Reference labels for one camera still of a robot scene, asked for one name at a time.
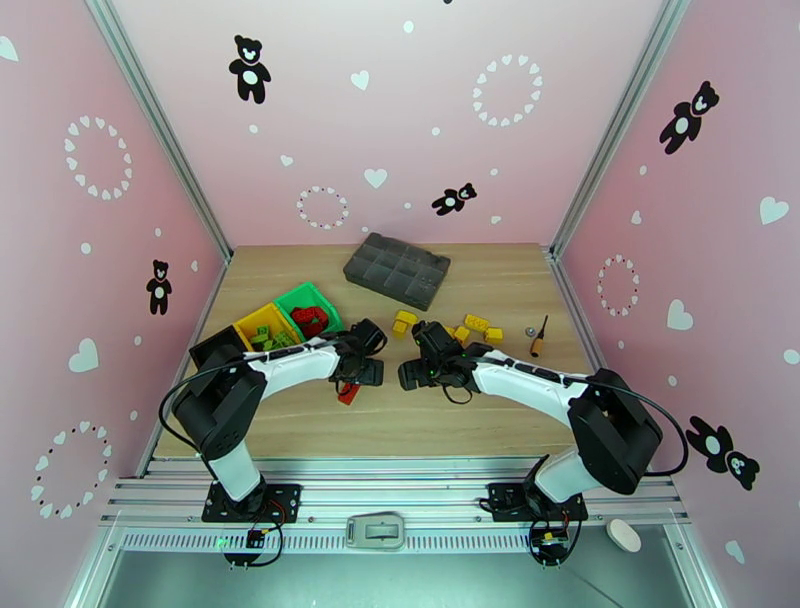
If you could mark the aluminium frame post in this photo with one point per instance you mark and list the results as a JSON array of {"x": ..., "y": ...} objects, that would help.
[
  {"x": 160, "y": 125},
  {"x": 620, "y": 125},
  {"x": 687, "y": 565},
  {"x": 94, "y": 565}
]

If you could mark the green lego brick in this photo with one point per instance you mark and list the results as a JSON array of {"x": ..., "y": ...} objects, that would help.
[
  {"x": 259, "y": 342},
  {"x": 264, "y": 330},
  {"x": 279, "y": 340}
]

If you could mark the yellow sloped lego brick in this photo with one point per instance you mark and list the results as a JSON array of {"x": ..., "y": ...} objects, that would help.
[{"x": 463, "y": 335}]

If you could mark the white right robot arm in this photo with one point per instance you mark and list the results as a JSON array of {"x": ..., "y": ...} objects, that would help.
[{"x": 531, "y": 375}]

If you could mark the white oval object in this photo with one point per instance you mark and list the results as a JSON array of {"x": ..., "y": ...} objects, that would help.
[{"x": 624, "y": 535}]

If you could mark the grey plastic device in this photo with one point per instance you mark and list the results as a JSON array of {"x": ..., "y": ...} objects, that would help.
[{"x": 375, "y": 531}]

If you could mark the green plastic bin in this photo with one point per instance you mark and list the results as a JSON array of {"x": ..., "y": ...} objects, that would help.
[{"x": 300, "y": 294}]

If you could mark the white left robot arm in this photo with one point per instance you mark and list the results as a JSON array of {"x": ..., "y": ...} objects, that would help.
[{"x": 294, "y": 362}]

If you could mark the aluminium front rail platform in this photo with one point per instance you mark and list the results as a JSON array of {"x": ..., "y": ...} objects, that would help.
[{"x": 406, "y": 487}]

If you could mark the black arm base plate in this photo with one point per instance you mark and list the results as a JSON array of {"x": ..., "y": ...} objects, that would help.
[
  {"x": 500, "y": 500},
  {"x": 281, "y": 500}
]

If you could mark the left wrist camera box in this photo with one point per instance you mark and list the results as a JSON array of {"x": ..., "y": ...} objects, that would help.
[{"x": 369, "y": 332}]

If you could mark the dark translucent organizer box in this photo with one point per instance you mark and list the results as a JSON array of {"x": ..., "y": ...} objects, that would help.
[{"x": 394, "y": 269}]

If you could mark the small black controller board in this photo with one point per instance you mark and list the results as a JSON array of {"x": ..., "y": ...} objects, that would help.
[
  {"x": 254, "y": 537},
  {"x": 550, "y": 540}
]

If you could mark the small yellow lego brick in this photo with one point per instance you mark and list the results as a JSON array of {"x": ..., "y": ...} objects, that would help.
[
  {"x": 408, "y": 317},
  {"x": 399, "y": 329}
]

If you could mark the aluminium table side rail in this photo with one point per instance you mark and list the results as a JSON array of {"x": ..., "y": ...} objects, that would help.
[
  {"x": 574, "y": 300},
  {"x": 215, "y": 290}
]

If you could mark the red lego brick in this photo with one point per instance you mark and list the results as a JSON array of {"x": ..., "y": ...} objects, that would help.
[
  {"x": 320, "y": 319},
  {"x": 347, "y": 395},
  {"x": 302, "y": 314},
  {"x": 309, "y": 328}
]

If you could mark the tall yellow lego brick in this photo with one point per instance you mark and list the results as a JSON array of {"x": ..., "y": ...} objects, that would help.
[{"x": 494, "y": 335}]

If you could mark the black plastic bin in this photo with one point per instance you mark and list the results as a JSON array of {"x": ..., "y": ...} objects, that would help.
[{"x": 209, "y": 350}]

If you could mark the yellow plastic bin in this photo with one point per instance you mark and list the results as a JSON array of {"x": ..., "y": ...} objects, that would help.
[{"x": 250, "y": 324}]

